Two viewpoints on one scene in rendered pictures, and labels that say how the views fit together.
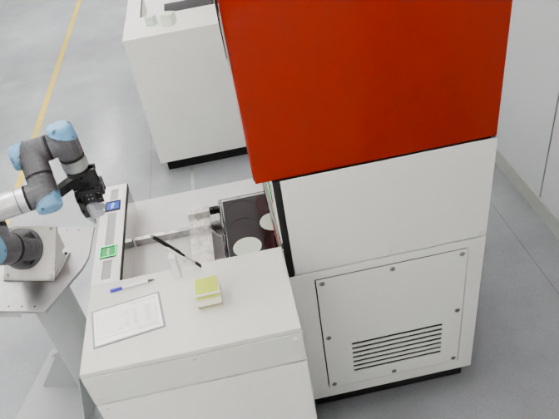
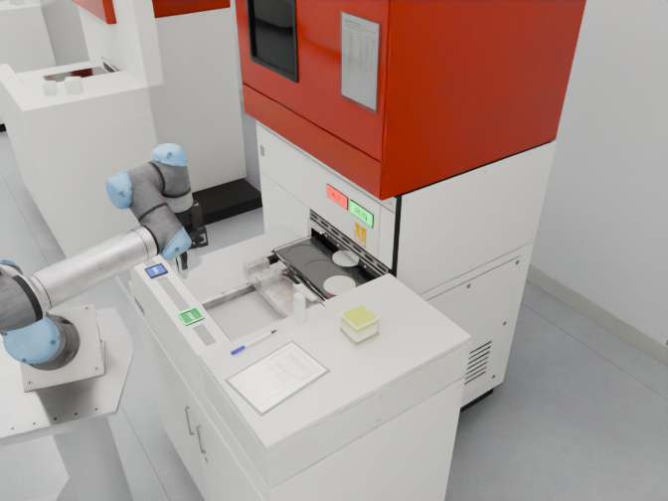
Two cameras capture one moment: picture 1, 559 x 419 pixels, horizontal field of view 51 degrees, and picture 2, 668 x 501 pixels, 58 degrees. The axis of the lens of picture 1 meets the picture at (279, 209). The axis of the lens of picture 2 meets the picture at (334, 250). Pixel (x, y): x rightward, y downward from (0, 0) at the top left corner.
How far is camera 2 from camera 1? 0.98 m
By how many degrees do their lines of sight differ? 26
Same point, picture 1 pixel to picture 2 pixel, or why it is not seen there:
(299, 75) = (438, 75)
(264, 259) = (383, 287)
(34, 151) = (147, 181)
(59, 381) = not seen: outside the picture
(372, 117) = (481, 121)
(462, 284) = (511, 294)
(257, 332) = (433, 351)
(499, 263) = not seen: hidden behind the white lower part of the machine
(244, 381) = (412, 416)
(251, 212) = (317, 253)
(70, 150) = (184, 179)
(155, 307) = (302, 355)
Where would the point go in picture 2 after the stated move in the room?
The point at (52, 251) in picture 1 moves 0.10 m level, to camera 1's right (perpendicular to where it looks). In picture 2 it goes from (94, 337) to (130, 324)
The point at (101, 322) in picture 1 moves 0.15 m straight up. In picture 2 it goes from (249, 387) to (244, 340)
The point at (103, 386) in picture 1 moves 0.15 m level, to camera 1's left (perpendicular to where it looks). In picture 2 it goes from (285, 458) to (224, 489)
